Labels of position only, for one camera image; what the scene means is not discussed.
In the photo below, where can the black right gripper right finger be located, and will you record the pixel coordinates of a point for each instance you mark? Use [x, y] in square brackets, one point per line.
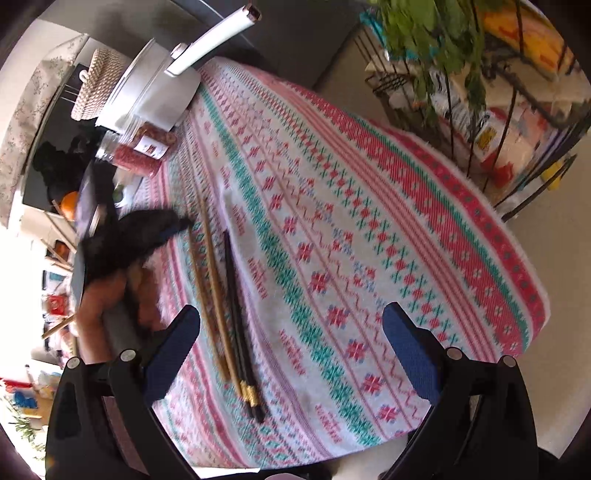
[480, 423]

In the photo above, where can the black wire storage rack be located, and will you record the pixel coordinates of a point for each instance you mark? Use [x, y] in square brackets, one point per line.
[536, 74]

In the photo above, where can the red goji jar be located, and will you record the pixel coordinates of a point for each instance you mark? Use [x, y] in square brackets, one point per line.
[125, 157]

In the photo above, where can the green leafy vegetable bunch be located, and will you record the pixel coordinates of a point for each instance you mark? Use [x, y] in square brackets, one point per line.
[428, 36]

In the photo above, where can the orange fruit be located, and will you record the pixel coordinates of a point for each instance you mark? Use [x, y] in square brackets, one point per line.
[68, 205]

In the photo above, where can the woven straw lid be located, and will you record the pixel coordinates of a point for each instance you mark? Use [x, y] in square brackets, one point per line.
[98, 82]

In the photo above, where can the dark grey refrigerator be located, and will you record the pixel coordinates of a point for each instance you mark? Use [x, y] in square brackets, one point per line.
[296, 40]

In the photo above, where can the floral microwave cover cloth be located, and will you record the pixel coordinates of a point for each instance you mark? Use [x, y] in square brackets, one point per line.
[29, 112]

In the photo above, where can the person's left hand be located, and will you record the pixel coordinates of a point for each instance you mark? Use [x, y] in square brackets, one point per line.
[101, 295]

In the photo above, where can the black gold-tipped chopstick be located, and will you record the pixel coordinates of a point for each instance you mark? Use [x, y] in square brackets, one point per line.
[247, 332]
[240, 322]

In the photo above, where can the red labelled spice jar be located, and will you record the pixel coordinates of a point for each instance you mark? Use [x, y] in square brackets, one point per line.
[153, 142]

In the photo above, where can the white electric cooking pot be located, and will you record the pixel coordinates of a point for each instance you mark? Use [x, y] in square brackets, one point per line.
[159, 84]

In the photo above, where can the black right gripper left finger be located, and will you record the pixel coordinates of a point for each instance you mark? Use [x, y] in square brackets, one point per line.
[102, 425]

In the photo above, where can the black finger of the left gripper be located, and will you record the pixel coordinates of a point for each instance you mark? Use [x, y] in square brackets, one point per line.
[117, 244]

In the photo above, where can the black microwave oven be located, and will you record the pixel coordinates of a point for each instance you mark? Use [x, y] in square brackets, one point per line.
[62, 151]

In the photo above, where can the patterned red green tablecloth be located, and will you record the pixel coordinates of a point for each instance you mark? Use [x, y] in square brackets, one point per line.
[330, 218]

